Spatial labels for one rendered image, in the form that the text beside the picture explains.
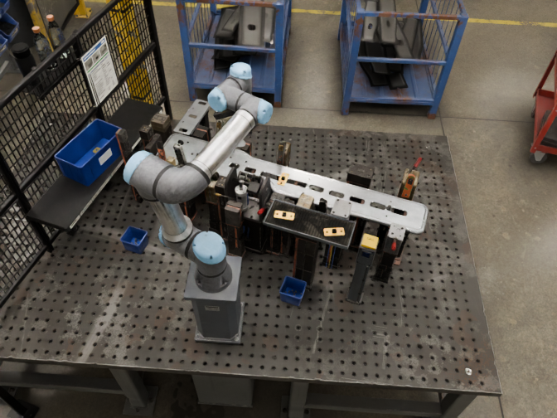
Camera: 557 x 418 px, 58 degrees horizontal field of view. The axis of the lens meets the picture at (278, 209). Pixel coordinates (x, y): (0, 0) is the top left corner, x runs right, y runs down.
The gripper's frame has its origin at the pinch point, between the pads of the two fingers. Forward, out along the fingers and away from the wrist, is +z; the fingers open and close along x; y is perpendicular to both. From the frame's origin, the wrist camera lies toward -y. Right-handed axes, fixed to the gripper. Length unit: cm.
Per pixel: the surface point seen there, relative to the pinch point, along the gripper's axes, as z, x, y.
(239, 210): 36.3, -6.4, 1.4
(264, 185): 24.9, 2.0, 10.6
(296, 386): 94, -53, 46
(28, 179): 29, -28, -90
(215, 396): 133, -58, 5
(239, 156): 44, 32, -14
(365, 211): 44, 18, 55
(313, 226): 27.7, -10.5, 36.8
